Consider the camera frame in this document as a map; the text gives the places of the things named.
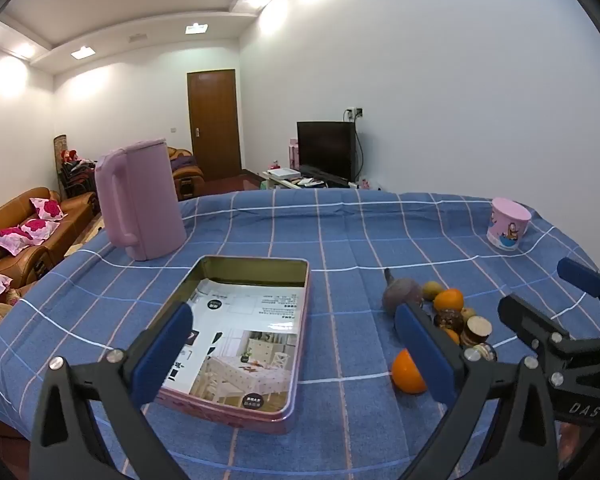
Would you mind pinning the brown leather armchair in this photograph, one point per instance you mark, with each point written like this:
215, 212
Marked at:
187, 180

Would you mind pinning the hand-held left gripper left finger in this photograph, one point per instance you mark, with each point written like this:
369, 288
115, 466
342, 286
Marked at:
162, 355

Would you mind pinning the black television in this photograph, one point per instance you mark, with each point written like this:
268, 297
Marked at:
325, 147

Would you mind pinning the white television stand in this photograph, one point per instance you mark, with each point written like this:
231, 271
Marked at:
300, 184

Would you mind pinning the printed paper leaflet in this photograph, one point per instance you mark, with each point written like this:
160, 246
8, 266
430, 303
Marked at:
250, 320

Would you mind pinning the pink plastic kettle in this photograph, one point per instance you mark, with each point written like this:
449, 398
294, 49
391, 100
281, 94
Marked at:
145, 200

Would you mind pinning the wall power socket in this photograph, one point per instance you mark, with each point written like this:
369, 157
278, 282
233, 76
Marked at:
353, 112

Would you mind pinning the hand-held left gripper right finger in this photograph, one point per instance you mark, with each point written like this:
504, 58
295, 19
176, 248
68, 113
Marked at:
425, 355

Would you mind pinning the rolled patterned mat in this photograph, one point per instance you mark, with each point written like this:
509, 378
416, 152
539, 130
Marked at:
60, 152

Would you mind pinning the purple round mangosteen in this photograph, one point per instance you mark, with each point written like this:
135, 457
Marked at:
402, 294

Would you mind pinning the stack of black chairs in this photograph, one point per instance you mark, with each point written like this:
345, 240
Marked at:
77, 180

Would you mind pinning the brown cylinder with beige top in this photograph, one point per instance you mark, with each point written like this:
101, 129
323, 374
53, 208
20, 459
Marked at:
477, 332

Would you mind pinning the blue checked tablecloth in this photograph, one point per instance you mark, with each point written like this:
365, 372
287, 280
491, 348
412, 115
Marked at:
355, 240

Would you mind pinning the white flat box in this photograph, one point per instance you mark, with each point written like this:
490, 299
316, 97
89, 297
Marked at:
283, 172

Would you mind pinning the square ceiling light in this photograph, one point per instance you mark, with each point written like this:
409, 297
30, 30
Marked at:
82, 52
195, 28

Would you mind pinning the brown wooden door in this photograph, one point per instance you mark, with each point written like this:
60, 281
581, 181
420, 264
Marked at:
215, 125

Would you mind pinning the pink metal tin box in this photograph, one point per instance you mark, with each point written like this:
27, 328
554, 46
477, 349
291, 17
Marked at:
230, 417

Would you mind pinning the pink carton box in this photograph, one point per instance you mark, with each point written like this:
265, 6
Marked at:
294, 152

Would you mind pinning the coffee table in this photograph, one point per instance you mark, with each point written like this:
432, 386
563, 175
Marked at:
87, 237

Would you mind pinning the pink cartoon cup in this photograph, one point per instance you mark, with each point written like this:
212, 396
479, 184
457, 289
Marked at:
507, 225

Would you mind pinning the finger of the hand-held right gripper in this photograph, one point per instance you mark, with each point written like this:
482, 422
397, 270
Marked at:
580, 276
530, 322

